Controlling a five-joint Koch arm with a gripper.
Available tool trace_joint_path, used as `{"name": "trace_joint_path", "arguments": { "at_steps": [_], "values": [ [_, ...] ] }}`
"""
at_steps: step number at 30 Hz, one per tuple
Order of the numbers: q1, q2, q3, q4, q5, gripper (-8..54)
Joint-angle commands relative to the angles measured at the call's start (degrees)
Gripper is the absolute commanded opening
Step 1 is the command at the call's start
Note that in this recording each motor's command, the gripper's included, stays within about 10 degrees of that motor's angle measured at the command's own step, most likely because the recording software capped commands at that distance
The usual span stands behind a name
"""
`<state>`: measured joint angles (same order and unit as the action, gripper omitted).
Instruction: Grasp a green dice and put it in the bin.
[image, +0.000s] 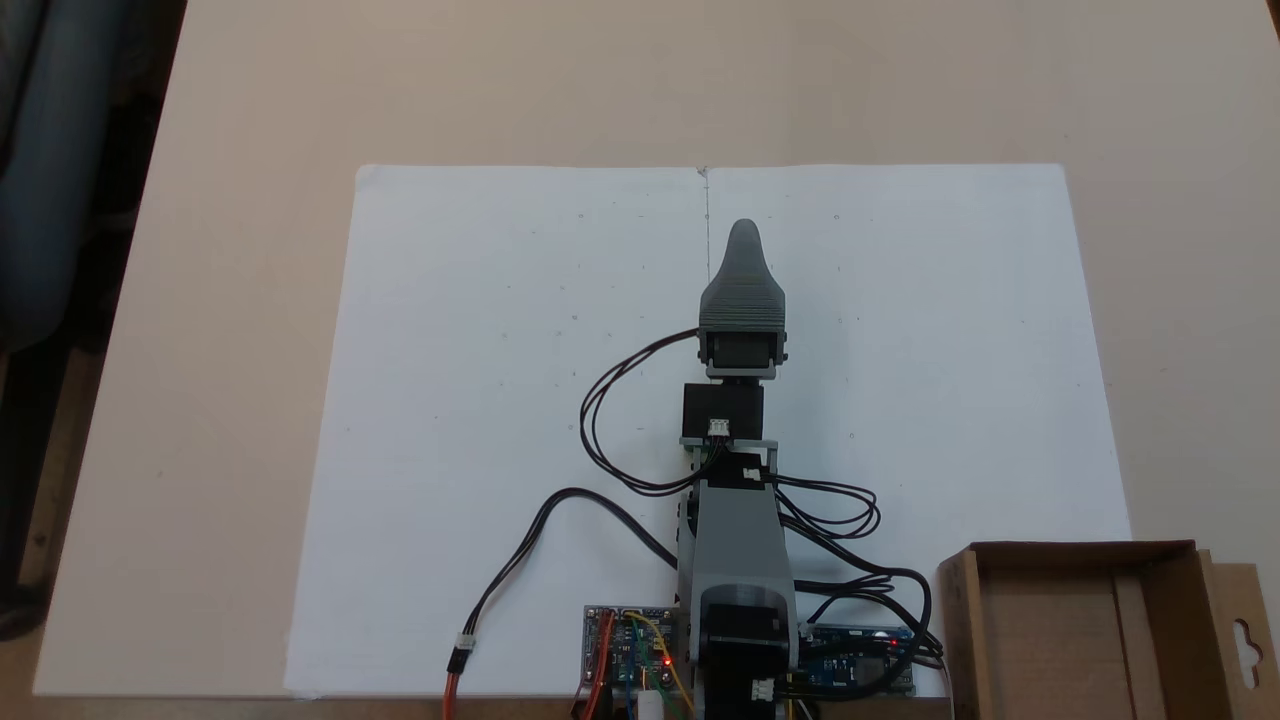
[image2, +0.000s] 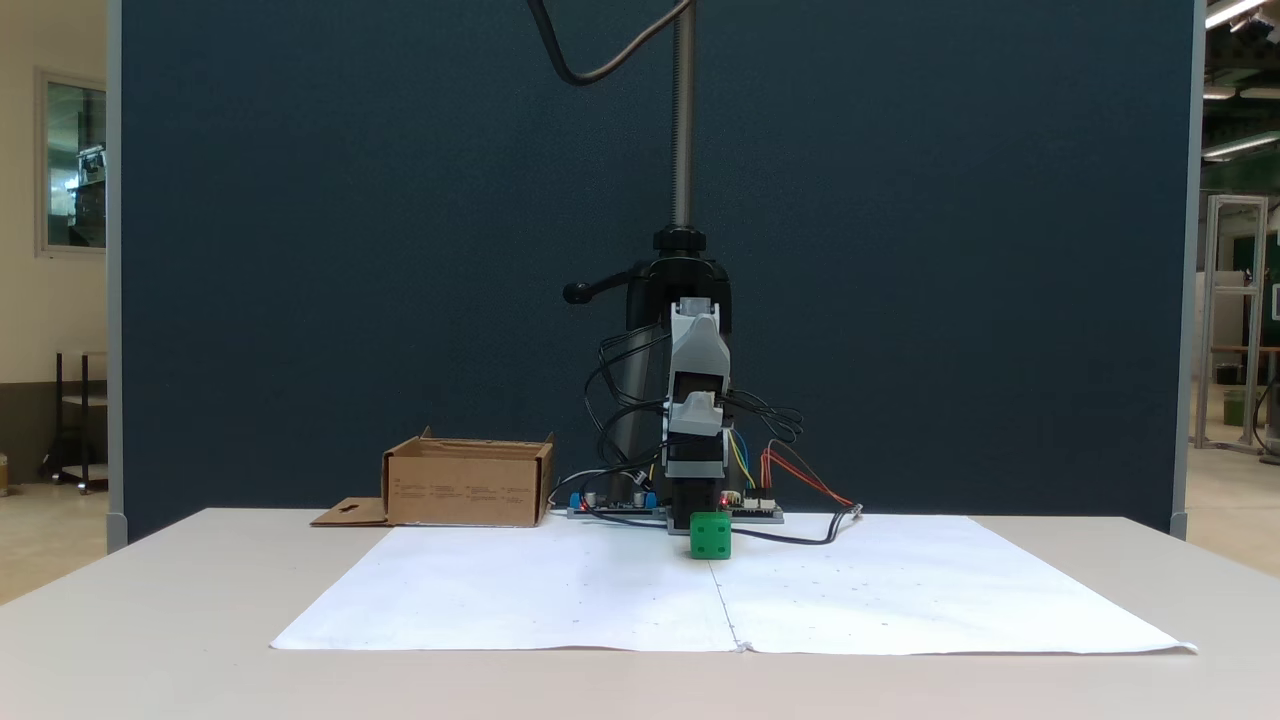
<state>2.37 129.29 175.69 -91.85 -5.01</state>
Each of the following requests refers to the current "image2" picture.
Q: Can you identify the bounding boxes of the green dice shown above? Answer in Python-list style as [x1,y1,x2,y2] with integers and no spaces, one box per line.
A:
[690,512,733,560]

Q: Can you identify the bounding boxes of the grey-framed circuit board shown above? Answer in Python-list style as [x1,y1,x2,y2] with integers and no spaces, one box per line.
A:
[722,490,786,524]

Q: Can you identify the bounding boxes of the blue circuit board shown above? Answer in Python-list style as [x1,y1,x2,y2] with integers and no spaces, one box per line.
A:
[567,488,667,521]

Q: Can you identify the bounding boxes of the white paper sheet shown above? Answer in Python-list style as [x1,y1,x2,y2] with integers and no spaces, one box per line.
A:
[270,515,742,653]
[705,515,1199,658]

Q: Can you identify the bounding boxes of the brown cardboard box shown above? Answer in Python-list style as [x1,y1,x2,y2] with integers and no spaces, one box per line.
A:
[312,428,556,529]

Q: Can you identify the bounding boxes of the black tripod with metal pole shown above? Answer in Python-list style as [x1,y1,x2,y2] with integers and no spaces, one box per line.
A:
[563,0,741,506]

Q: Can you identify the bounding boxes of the dark blue partition panel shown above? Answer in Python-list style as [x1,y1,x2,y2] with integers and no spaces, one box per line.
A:
[105,0,1204,551]

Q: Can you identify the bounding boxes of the ceiling strip light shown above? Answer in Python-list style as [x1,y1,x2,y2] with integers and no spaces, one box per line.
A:
[1205,0,1273,30]
[1203,130,1280,162]

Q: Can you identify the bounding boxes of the black shelf rack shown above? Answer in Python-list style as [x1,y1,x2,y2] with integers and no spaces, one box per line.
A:
[40,348,109,496]

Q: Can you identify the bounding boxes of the framed window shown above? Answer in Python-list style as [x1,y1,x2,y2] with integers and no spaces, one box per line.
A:
[35,68,108,259]

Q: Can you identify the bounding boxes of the orange wire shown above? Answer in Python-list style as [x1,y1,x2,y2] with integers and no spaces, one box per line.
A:
[760,440,857,511]

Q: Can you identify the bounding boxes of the black arm wire bundle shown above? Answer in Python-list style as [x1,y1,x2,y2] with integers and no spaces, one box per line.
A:
[585,328,673,506]

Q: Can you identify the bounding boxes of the black cable with white connector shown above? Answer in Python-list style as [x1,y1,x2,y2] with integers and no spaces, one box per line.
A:
[720,503,866,547]

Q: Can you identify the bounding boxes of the grey hanging cable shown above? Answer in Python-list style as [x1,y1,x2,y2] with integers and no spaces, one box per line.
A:
[527,0,694,87]

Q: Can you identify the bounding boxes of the aluminium profile frame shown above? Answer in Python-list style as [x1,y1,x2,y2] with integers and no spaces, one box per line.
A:
[1195,195,1271,456]

